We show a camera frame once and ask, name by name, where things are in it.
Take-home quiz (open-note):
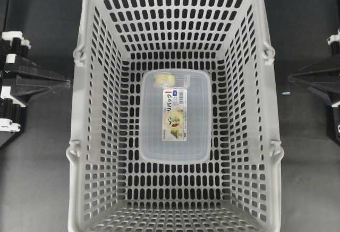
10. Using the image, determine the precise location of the cellophane tape in clear dispenser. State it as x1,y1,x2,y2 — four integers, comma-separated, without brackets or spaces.
154,73,190,88

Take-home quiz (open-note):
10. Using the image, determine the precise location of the clear plastic food container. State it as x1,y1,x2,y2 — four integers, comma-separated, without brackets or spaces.
139,69,213,165

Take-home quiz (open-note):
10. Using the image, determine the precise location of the grey plastic shopping basket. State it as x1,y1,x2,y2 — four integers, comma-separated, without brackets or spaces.
66,0,284,231

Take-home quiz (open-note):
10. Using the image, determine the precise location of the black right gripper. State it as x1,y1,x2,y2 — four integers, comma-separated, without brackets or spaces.
288,30,339,140

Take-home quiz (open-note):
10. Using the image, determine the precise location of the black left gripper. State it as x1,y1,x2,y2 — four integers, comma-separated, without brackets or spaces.
1,31,71,147

